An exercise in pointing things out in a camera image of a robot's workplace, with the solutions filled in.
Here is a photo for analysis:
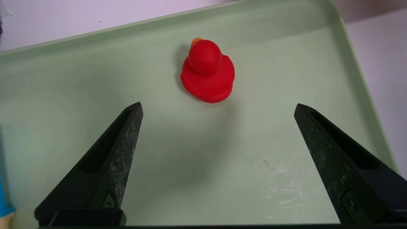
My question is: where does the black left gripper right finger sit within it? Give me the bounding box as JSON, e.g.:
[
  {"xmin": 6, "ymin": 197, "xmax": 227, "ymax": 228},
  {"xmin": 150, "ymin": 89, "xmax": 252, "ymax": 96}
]
[{"xmin": 294, "ymin": 103, "xmax": 407, "ymax": 226}]

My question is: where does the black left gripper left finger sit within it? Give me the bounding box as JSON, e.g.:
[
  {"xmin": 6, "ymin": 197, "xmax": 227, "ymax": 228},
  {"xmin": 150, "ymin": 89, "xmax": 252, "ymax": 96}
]
[{"xmin": 34, "ymin": 102, "xmax": 144, "ymax": 226}]

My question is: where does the yellow spoon with blue handle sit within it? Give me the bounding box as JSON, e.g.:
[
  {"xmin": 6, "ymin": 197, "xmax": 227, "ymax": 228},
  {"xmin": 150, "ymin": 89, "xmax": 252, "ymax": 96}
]
[{"xmin": 0, "ymin": 178, "xmax": 16, "ymax": 229}]

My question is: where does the red rubber duck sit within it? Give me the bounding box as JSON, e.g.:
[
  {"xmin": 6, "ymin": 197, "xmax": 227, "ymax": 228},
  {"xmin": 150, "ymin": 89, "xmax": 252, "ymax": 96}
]
[{"xmin": 180, "ymin": 38, "xmax": 236, "ymax": 104}]

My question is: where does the light green plastic tray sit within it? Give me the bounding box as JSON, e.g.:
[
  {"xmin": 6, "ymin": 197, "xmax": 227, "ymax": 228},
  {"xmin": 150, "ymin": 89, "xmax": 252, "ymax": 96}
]
[{"xmin": 0, "ymin": 0, "xmax": 399, "ymax": 226}]

